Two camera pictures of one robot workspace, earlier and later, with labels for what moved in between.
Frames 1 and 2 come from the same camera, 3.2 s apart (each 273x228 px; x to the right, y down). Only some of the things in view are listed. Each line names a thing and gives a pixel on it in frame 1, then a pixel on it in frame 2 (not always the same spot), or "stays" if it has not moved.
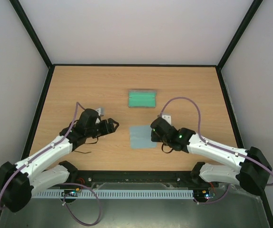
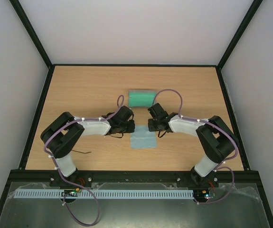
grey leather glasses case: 142,99 stays
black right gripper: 155,132 → 152,125
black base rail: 84,176 stays
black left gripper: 109,128 → 131,129
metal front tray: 235,206 stays
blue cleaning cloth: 140,137 stays
